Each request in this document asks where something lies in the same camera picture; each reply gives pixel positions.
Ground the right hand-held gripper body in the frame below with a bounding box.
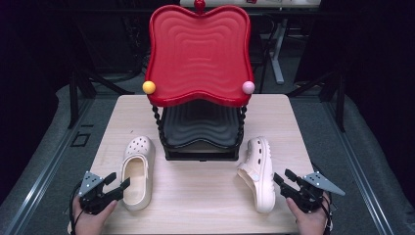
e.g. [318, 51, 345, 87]
[293, 171, 346, 213]

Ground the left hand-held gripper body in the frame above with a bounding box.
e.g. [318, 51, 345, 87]
[77, 170, 114, 215]

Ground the cream clog shoe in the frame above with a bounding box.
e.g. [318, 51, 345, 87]
[120, 135, 157, 212]
[236, 136, 277, 214]

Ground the red and black shoe rack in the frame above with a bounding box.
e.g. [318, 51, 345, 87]
[142, 0, 256, 162]

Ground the person's right hand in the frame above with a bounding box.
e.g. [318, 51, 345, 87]
[286, 192, 331, 235]

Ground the person's left hand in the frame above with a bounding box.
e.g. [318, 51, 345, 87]
[71, 197, 118, 235]

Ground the black metal stand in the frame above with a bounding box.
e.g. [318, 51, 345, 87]
[68, 63, 135, 130]
[287, 69, 346, 133]

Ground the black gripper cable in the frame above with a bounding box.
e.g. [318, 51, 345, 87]
[309, 161, 335, 235]
[69, 182, 83, 235]

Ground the metal floor rail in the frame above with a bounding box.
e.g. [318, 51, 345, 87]
[0, 97, 96, 235]
[322, 97, 396, 235]

